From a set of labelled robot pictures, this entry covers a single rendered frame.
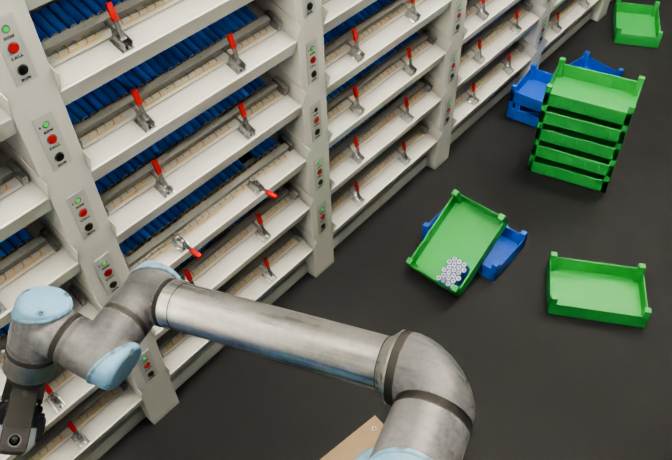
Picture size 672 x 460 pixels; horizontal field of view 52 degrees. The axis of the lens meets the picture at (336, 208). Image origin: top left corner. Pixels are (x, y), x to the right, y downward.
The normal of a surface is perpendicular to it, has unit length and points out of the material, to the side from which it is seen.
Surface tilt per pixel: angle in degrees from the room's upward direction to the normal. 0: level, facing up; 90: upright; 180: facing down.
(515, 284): 0
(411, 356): 16
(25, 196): 21
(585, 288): 0
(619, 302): 0
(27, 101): 90
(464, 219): 28
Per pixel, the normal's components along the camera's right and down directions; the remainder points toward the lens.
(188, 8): 0.25, -0.48
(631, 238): -0.03, -0.69
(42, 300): 0.27, -0.86
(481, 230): -0.33, -0.36
